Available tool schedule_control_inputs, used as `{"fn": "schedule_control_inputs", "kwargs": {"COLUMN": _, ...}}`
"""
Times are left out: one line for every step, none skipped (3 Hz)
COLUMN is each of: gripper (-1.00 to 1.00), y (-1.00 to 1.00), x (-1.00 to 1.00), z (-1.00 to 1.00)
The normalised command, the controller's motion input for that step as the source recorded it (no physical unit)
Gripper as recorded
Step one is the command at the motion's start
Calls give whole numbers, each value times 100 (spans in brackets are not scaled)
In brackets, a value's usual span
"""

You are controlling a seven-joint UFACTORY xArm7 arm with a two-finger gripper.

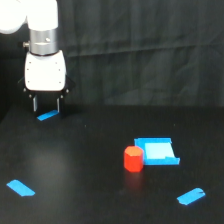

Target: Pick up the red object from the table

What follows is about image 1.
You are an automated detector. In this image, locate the blue tray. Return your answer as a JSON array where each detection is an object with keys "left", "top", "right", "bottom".
[{"left": 134, "top": 138, "right": 180, "bottom": 165}]

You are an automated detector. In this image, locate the blue tape strip front left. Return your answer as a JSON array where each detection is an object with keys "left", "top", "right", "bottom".
[{"left": 6, "top": 180, "right": 35, "bottom": 197}]

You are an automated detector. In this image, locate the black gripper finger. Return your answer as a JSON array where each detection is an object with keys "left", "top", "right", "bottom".
[
  {"left": 33, "top": 95, "right": 38, "bottom": 116},
  {"left": 57, "top": 95, "right": 64, "bottom": 117}
]

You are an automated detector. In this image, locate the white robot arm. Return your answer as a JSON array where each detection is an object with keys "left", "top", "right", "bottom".
[{"left": 0, "top": 0, "right": 74, "bottom": 121}]

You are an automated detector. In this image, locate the blue tape strip back left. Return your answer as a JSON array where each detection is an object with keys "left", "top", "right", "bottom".
[{"left": 37, "top": 110, "right": 59, "bottom": 121}]

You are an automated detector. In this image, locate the blue tape strip front right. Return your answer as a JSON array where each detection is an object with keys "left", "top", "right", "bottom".
[{"left": 177, "top": 188, "right": 205, "bottom": 205}]

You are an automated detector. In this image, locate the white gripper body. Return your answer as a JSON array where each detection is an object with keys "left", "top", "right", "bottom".
[{"left": 18, "top": 50, "right": 75, "bottom": 94}]

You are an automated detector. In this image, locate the blue tape strip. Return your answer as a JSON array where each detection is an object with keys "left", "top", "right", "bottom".
[
  {"left": 6, "top": 180, "right": 35, "bottom": 197},
  {"left": 37, "top": 110, "right": 59, "bottom": 121},
  {"left": 177, "top": 188, "right": 205, "bottom": 205}
]

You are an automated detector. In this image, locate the red hexagonal block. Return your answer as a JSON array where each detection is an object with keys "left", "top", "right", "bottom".
[{"left": 124, "top": 146, "right": 143, "bottom": 172}]

